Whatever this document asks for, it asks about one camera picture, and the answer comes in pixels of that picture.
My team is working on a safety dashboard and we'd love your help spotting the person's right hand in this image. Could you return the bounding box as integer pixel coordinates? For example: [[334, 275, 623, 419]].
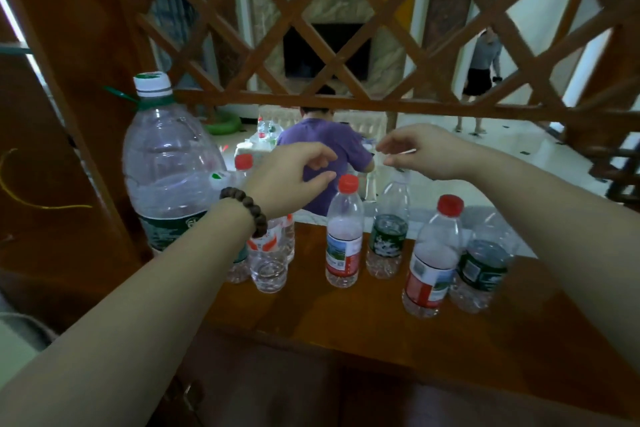
[[375, 123, 482, 182]]

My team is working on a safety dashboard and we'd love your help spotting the person's left hand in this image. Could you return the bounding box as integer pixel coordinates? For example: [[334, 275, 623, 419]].
[[243, 141, 339, 220]]

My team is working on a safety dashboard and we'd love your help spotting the clear bottle orange label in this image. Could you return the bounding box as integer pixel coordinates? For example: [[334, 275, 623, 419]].
[[247, 215, 291, 294], [281, 213, 297, 266]]

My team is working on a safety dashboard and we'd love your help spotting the tall bottle red cap blue label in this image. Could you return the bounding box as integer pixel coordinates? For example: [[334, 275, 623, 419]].
[[325, 174, 365, 290]]

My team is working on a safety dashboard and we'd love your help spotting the brown wooden cabinet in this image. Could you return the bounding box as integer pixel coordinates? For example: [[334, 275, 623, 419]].
[[0, 0, 640, 427]]

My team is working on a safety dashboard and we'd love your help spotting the person's left forearm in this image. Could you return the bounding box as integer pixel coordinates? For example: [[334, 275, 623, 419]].
[[0, 199, 257, 427]]

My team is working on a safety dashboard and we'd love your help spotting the person's right forearm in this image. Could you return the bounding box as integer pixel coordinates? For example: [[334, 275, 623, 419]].
[[467, 146, 640, 374]]

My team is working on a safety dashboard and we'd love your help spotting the large green-label water jug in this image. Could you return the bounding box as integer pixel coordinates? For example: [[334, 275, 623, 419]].
[[103, 71, 229, 256]]

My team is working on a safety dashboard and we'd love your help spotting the green plastic basin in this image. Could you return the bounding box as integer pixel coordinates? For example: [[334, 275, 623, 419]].
[[201, 108, 244, 137]]

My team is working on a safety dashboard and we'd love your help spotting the black television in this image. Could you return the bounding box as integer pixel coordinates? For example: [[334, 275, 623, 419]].
[[283, 23, 373, 82]]

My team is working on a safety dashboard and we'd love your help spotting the brown wooden bead bracelet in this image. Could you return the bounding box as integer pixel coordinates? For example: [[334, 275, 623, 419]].
[[219, 185, 269, 239]]

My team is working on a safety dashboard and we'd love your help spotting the yellow wire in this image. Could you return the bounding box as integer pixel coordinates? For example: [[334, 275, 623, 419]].
[[0, 147, 94, 211]]

